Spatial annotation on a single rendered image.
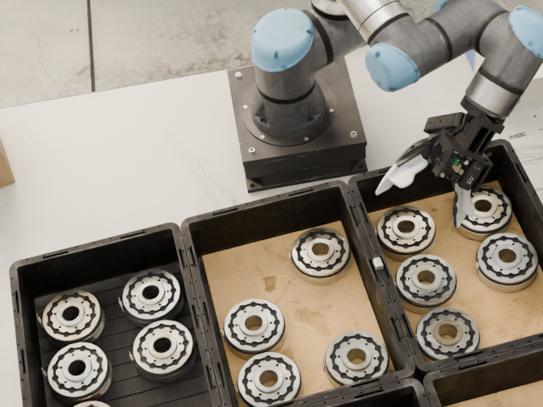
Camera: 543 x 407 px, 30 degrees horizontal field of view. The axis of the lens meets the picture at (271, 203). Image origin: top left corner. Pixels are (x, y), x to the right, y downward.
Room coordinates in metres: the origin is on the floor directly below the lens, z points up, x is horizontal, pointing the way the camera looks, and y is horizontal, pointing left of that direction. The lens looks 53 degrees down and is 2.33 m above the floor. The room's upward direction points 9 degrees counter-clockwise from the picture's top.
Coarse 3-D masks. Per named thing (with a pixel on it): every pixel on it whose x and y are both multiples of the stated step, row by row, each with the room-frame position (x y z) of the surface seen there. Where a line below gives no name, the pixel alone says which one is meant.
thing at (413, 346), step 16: (496, 144) 1.12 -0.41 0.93; (512, 160) 1.07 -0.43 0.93; (352, 176) 1.09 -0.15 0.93; (368, 176) 1.09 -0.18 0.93; (352, 192) 1.06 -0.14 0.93; (528, 192) 1.00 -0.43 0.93; (368, 224) 0.99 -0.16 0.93; (368, 240) 0.95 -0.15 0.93; (384, 272) 0.89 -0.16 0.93; (400, 304) 0.82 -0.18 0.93; (400, 320) 0.79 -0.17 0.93; (528, 336) 0.73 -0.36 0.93; (416, 352) 0.73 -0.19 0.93; (480, 352) 0.72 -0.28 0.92; (496, 352) 0.71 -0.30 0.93; (416, 368) 0.71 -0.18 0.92; (432, 368) 0.70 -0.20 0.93
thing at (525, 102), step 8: (472, 56) 1.52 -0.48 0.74; (480, 56) 1.48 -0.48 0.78; (472, 64) 1.52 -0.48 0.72; (480, 64) 1.47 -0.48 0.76; (536, 80) 1.38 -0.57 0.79; (528, 88) 1.38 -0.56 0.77; (536, 88) 1.38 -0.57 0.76; (528, 96) 1.38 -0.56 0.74; (536, 96) 1.38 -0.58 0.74; (520, 104) 1.38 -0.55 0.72; (528, 104) 1.38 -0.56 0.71; (536, 104) 1.38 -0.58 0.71
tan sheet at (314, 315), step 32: (224, 256) 1.04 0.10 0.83; (256, 256) 1.03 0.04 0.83; (352, 256) 0.99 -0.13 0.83; (224, 288) 0.97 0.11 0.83; (256, 288) 0.96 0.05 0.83; (288, 288) 0.95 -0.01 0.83; (320, 288) 0.94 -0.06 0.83; (352, 288) 0.93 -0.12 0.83; (224, 320) 0.90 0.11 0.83; (288, 320) 0.89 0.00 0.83; (320, 320) 0.88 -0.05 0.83; (352, 320) 0.87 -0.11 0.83; (288, 352) 0.82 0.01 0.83; (320, 352) 0.81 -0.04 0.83; (320, 384) 0.76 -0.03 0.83
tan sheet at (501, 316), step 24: (432, 216) 1.05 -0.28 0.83; (456, 240) 0.99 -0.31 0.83; (456, 264) 0.94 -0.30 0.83; (480, 288) 0.89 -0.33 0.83; (528, 288) 0.87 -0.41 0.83; (408, 312) 0.86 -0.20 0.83; (480, 312) 0.84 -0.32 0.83; (504, 312) 0.84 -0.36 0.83; (528, 312) 0.83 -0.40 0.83; (480, 336) 0.80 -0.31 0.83; (504, 336) 0.79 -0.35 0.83
